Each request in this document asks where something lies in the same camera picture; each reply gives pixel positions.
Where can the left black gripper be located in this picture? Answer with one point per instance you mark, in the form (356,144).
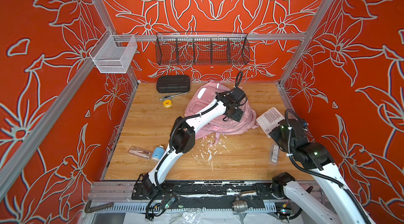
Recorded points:
(236,114)

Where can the pink desk calculator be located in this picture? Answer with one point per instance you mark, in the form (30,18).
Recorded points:
(270,120)

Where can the white wire wall basket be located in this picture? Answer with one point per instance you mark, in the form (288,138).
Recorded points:
(113,53)

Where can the black wire wall basket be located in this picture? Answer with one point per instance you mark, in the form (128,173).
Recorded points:
(197,48)

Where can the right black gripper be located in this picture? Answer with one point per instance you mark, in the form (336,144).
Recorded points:
(274,133)

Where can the rusty allen key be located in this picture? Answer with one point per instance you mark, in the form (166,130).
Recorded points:
(90,209)

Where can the black plastic case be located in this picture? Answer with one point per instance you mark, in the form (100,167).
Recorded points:
(173,84)

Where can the yellow tape roll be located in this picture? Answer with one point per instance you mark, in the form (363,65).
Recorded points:
(167,103)

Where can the pink student backpack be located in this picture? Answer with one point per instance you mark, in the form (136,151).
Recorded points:
(213,122)

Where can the grey metal tool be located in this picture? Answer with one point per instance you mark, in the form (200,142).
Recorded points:
(171,96)

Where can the metal pipe fitting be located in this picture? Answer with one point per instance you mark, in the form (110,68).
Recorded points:
(239,206)

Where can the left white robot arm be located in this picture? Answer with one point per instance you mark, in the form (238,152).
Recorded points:
(183,133)

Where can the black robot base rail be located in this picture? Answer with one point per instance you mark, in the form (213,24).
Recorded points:
(211,194)

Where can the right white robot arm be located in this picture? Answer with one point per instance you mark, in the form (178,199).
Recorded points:
(314,159)

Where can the light blue pencil sharpener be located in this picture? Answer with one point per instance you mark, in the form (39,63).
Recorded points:
(158,153)

